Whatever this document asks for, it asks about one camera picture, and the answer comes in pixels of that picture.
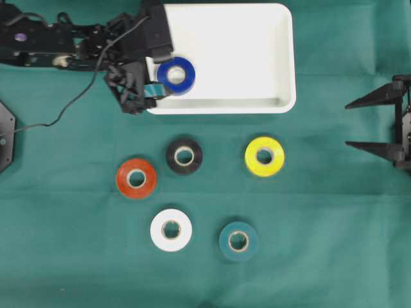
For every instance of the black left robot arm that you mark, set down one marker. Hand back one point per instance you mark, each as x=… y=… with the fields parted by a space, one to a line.
x=27 y=40

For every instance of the white plastic tray case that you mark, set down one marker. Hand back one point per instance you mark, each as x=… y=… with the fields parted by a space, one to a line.
x=242 y=54

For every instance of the black tape roll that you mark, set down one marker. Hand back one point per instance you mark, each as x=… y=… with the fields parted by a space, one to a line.
x=184 y=156

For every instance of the teal tape roll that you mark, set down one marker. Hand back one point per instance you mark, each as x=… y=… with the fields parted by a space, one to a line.
x=238 y=241

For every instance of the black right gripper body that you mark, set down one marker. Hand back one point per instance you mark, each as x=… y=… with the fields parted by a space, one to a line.
x=402 y=123

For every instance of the yellow tape roll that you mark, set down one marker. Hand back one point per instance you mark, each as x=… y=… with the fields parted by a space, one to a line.
x=264 y=156

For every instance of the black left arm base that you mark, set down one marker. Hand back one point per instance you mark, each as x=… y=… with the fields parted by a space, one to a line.
x=7 y=136

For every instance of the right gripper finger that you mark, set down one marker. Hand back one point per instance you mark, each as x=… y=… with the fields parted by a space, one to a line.
x=384 y=150
x=381 y=96

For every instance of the white tape roll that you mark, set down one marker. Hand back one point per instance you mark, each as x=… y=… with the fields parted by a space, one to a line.
x=171 y=230

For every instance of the green table cloth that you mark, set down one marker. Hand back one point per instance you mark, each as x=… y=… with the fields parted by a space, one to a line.
x=333 y=224

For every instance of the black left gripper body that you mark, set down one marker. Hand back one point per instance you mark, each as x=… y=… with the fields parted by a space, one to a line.
x=119 y=49

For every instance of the red tape roll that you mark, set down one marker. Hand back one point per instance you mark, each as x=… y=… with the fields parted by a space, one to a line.
x=136 y=178

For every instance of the blue tape roll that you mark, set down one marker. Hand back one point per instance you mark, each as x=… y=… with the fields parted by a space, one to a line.
x=177 y=74

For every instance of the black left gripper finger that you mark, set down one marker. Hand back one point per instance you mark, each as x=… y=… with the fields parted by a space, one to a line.
x=155 y=91

